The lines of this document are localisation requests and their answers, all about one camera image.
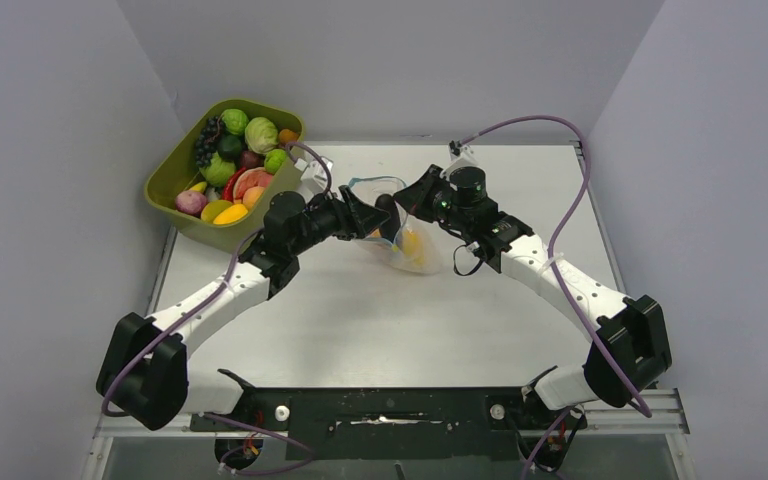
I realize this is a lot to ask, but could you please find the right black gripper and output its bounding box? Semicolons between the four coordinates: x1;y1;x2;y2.
395;165;472;234

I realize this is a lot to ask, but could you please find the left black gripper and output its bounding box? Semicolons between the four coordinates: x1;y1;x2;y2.
290;185;389;256

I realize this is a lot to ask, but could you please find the purple eggplant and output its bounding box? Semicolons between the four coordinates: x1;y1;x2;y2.
375;194;402;243

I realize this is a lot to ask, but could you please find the clear zip top bag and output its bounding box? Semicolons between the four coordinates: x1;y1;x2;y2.
348;175;442;275

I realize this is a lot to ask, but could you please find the yellow bell pepper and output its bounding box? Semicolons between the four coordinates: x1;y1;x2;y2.
400;228;424;261

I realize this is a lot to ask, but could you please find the dark green avocado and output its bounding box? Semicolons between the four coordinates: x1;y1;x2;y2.
216;135;244;161

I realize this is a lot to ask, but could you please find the green bumpy fruit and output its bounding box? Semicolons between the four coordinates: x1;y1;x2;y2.
219;108;249;136

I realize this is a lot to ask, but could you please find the dark grape bunch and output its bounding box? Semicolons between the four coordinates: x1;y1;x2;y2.
194;115;224;168

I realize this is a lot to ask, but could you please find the green cabbage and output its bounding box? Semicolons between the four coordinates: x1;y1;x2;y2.
199;153;237;188
244;117;279;155

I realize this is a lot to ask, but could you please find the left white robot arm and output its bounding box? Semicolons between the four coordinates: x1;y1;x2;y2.
96;186;399;430

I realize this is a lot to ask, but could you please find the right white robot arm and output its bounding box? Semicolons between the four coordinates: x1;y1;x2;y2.
394;165;672;427

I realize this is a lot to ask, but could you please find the lime green fruit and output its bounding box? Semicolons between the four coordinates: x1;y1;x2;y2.
263;148;288;175

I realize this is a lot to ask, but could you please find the orange apricot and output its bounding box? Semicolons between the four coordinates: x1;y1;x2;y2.
241;186;266;211

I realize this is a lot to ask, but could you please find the orange tangerine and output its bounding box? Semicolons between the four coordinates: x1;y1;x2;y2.
277;129;300;145

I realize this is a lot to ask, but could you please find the watermelon slice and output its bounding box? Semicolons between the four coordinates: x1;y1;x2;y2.
231;167;273;201

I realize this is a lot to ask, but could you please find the yellow mango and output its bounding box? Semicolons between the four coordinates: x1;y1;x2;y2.
213;204;249;225

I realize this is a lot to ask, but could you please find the red chili pepper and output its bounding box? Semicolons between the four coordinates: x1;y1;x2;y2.
221;167;246;202

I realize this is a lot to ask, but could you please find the yellow banana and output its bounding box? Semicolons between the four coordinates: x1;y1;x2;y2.
189;181;208;194

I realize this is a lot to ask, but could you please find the pink red onion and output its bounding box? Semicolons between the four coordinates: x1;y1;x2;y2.
174;190;209;217

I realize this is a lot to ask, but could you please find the olive green plastic bin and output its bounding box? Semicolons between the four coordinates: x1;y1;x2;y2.
144;99;305;254

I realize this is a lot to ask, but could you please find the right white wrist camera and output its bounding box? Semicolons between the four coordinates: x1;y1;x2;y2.
442;140;478;180

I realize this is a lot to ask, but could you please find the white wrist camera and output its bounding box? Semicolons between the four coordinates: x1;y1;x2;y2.
295;157;333;195
442;140;478;180

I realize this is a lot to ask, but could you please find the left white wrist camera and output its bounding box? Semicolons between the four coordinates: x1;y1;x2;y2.
295;157;333;195

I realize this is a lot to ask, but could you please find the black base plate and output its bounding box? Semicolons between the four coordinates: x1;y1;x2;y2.
190;387;587;469

